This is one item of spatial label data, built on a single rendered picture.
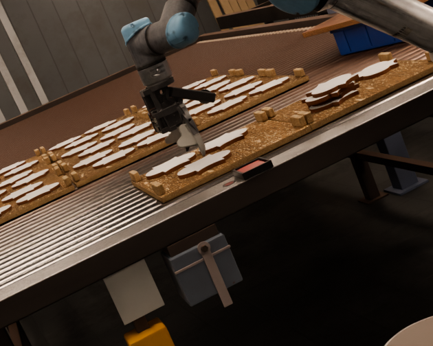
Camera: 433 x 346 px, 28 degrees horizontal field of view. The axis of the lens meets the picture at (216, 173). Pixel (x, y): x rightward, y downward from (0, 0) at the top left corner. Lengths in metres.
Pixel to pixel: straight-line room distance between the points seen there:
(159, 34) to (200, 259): 0.52
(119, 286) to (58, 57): 5.91
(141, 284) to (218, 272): 0.17
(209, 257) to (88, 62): 5.95
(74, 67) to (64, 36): 0.29
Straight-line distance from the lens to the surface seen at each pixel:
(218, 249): 1.93
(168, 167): 2.25
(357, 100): 2.20
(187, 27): 1.98
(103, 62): 7.81
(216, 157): 2.13
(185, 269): 1.92
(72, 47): 7.76
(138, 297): 1.94
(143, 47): 2.04
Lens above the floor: 1.38
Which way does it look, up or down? 13 degrees down
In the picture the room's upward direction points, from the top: 23 degrees counter-clockwise
